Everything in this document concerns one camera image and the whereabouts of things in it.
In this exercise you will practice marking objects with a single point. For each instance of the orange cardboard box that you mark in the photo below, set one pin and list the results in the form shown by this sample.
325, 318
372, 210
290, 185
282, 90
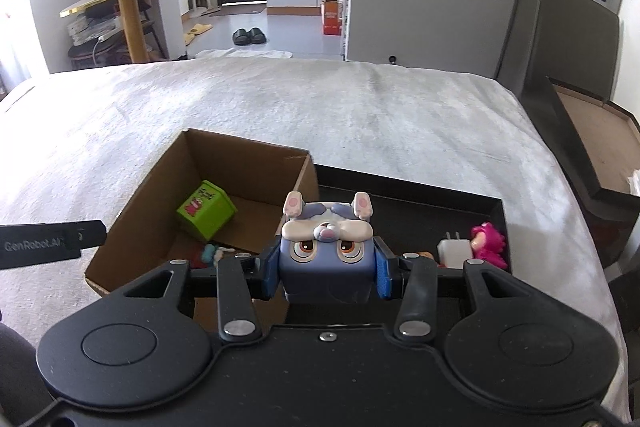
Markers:
332, 19

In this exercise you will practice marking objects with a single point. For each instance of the blue masked toy figure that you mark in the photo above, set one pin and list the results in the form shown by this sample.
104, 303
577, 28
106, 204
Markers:
210, 254

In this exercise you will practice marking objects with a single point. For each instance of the blue rabbit cube toy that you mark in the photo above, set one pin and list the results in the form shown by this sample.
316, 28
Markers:
325, 257

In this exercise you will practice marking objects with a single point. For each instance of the black tray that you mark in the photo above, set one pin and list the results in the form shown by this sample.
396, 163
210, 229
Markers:
415, 217

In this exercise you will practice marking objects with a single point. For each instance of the dark round stool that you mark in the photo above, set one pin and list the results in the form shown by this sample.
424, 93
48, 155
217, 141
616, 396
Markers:
105, 56

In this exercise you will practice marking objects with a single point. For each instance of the round gold-edged table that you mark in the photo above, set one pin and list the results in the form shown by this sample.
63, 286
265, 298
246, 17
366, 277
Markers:
131, 22

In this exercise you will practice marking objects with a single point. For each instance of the white charger plug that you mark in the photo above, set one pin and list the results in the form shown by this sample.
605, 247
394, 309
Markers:
452, 254

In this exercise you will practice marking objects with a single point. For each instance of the green cube toy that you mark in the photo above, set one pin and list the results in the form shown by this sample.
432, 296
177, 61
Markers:
207, 214

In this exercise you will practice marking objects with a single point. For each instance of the brown door mat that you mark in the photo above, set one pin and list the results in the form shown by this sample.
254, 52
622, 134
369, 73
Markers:
237, 11

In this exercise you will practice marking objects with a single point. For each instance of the yellow slipper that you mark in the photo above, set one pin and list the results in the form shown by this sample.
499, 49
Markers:
188, 38
202, 28

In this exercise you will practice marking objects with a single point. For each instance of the brown cardboard box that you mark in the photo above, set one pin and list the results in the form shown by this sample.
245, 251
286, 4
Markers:
145, 217

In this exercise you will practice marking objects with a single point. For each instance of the small brown-haired doll figure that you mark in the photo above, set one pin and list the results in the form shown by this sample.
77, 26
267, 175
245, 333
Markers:
427, 255

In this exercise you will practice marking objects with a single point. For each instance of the pink toy figure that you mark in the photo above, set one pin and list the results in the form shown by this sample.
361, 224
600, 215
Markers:
490, 242

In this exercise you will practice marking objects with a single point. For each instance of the dark grey upright board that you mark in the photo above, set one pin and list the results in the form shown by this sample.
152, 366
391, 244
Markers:
570, 42

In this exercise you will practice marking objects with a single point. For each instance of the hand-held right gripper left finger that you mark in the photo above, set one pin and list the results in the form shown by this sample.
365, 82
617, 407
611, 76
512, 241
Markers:
271, 269

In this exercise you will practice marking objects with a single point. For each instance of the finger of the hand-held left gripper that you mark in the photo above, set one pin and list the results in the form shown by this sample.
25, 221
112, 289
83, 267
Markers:
92, 231

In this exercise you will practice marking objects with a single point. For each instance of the white floor towel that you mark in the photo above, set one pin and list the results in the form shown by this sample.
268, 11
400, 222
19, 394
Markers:
245, 54

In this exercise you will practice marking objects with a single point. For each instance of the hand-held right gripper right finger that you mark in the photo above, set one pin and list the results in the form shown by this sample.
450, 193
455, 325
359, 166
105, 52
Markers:
384, 272

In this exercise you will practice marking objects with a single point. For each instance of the white power strip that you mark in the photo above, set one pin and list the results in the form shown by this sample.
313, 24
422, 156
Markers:
92, 29

